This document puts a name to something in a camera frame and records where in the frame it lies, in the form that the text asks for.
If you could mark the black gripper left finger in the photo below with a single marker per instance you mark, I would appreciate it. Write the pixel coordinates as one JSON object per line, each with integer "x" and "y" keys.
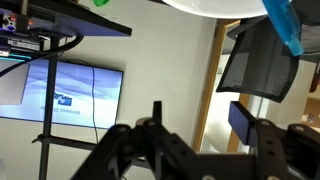
{"x": 133, "y": 150}

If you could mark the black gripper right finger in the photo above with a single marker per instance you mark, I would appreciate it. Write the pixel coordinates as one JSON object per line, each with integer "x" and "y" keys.
{"x": 273, "y": 146}

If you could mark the blue marker pen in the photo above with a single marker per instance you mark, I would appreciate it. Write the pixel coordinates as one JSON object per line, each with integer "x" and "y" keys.
{"x": 286, "y": 26}

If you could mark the black mesh-back office chair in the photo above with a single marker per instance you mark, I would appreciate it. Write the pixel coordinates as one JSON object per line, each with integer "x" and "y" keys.
{"x": 260, "y": 66}

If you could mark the black stand pole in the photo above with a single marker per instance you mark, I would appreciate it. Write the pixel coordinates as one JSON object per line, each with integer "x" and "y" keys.
{"x": 49, "y": 100}

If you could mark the black equipment platform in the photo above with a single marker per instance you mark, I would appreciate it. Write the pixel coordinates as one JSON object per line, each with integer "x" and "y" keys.
{"x": 83, "y": 20}

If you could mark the green plastic object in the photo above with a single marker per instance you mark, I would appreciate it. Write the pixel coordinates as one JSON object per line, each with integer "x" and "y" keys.
{"x": 100, "y": 2}

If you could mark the wall-mounted tv screen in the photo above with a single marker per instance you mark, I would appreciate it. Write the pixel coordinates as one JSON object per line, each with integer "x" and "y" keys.
{"x": 83, "y": 96}

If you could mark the wooden door frame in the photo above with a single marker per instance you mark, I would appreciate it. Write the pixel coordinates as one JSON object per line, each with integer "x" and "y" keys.
{"x": 208, "y": 100}

